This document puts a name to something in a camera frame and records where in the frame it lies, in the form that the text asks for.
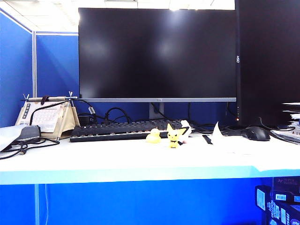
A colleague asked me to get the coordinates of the white paper sheet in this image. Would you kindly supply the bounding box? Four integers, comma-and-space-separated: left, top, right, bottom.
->
211, 121, 300, 172

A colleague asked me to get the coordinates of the large black widescreen monitor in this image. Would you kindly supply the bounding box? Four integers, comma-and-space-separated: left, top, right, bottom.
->
78, 7, 237, 103

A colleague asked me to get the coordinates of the pink white doll figure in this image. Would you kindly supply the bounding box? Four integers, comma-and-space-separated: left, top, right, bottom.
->
180, 120, 192, 143

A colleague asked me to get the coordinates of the black cable with ferrite core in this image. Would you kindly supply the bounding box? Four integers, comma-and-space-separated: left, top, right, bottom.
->
29, 98, 97, 126

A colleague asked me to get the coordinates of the black looped cable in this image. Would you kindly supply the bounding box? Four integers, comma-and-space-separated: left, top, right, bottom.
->
104, 107, 132, 125

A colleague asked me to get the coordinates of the dark printed carton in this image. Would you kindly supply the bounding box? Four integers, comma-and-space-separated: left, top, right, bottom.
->
272, 176, 300, 204

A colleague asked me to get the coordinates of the black computer mouse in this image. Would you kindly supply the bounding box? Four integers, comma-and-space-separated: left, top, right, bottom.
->
240, 126, 271, 142

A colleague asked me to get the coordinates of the stack of papers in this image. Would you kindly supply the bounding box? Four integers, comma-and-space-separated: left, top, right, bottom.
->
269, 102, 300, 143

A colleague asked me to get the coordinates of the black mechanical keyboard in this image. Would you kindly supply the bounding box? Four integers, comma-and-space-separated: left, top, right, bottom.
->
69, 119, 186, 143

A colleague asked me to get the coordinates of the dark box with white label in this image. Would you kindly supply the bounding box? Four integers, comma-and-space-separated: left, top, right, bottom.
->
255, 185, 274, 213

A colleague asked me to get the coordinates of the black vertical monitor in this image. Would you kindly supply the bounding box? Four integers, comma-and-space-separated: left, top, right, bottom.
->
235, 0, 300, 128

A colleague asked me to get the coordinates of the yellow rubber duck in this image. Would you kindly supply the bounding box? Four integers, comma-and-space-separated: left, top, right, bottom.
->
145, 127, 162, 144

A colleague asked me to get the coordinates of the yellow Pichu figure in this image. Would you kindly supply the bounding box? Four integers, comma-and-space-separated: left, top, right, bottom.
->
165, 122, 183, 149

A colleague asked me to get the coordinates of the grey cable dock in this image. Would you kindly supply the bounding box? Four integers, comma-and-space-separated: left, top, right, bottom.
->
20, 125, 42, 141

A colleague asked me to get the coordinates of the black power adapter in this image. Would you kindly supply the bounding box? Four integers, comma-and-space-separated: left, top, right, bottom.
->
78, 113, 97, 126

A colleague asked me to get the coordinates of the black USB cable bundle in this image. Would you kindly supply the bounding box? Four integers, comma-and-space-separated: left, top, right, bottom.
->
0, 137, 60, 160

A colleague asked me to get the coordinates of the desk calendar with beige stand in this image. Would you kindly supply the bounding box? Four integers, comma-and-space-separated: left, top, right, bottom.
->
15, 91, 81, 141

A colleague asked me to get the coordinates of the thin white cable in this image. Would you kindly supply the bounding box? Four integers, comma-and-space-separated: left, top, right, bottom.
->
44, 184, 50, 225

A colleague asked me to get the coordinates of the silver partition post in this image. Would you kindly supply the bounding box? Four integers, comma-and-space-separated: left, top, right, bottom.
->
32, 30, 38, 98

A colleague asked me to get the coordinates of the grey monitor stand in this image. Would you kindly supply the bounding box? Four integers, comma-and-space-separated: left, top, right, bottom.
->
149, 102, 165, 120

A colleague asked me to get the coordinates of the dark blue printed box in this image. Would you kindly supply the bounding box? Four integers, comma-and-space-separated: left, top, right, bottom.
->
267, 200, 300, 225

